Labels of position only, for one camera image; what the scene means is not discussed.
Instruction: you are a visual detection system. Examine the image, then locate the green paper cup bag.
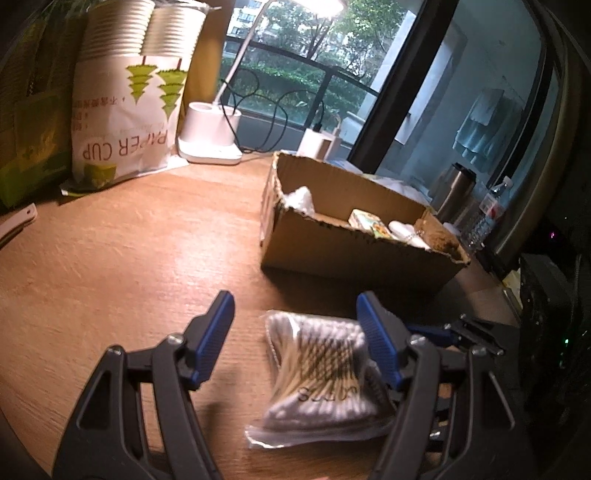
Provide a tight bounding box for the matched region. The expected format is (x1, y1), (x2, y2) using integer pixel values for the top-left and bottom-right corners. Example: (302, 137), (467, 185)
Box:
(0, 0), (90, 209)

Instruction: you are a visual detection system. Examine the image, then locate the white charger block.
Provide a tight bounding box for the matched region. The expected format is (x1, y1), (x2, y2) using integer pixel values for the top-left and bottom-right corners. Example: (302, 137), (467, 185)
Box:
(297, 128), (339, 160)

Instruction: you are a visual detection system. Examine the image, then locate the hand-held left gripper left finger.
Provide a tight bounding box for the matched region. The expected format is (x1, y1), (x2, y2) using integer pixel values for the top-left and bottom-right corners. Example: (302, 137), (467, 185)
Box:
(53, 290), (236, 480)

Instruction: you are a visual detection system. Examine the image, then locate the white desk lamp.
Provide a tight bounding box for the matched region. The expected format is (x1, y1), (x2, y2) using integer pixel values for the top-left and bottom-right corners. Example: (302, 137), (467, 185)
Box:
(178, 0), (346, 166)

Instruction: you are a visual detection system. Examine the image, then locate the black balcony railing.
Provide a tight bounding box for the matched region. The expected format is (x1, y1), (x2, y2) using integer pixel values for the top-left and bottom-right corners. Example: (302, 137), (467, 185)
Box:
(222, 37), (384, 139)

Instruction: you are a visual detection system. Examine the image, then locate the white folding knife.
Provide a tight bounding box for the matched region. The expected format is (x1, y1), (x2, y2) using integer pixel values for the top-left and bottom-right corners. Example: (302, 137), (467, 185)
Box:
(0, 203), (38, 251)

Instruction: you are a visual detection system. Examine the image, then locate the brown cardboard box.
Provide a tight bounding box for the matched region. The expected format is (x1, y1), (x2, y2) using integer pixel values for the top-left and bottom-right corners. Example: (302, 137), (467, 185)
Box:
(259, 151), (472, 296)

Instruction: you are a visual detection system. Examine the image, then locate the hanging light blue towel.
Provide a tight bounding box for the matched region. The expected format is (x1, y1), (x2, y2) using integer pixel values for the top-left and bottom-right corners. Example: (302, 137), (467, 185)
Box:
(451, 89), (525, 175)

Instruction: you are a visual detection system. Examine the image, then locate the dark computer case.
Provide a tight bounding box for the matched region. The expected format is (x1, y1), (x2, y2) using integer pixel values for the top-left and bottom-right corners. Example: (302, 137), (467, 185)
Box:
(517, 217), (591, 421)

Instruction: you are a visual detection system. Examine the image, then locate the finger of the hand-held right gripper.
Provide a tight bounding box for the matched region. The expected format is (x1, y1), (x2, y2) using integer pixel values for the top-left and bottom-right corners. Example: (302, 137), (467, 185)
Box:
(406, 323), (455, 349)
(445, 314), (505, 357)

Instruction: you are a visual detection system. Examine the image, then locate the white plastic bag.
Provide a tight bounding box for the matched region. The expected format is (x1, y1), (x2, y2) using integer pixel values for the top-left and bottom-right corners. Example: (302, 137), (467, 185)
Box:
(375, 174), (432, 206)

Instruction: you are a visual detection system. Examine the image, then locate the white paper cup bag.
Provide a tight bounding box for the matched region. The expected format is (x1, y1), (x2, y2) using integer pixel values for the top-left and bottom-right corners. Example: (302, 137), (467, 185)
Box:
(60, 0), (208, 198)

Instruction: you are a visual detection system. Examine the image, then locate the white soft cloth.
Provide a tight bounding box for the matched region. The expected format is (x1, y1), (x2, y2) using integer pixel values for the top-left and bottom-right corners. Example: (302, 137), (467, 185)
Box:
(388, 220), (431, 251)

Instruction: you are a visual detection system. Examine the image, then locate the clear cotton swab bag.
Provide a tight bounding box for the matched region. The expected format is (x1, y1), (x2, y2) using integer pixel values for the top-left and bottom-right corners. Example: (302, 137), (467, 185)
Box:
(245, 310), (399, 450)

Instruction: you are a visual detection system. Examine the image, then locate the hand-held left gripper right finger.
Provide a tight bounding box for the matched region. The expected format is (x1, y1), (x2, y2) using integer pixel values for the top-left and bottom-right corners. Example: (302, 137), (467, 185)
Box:
(356, 291), (515, 480)

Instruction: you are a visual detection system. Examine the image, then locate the black cable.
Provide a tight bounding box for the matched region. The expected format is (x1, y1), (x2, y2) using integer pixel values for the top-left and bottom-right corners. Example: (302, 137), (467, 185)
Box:
(221, 69), (325, 154)

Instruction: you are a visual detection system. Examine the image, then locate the steel thermos mug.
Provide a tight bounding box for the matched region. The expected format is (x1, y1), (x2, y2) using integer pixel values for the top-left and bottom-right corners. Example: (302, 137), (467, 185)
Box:
(436, 162), (476, 225)

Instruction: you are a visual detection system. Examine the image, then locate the duck print tissue packet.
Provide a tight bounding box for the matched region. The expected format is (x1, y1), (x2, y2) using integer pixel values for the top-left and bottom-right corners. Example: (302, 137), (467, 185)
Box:
(348, 209), (394, 241)

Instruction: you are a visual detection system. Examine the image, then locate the clear water bottle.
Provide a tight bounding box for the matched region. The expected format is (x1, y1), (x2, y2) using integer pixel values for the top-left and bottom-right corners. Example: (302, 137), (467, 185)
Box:
(461, 178), (514, 254)

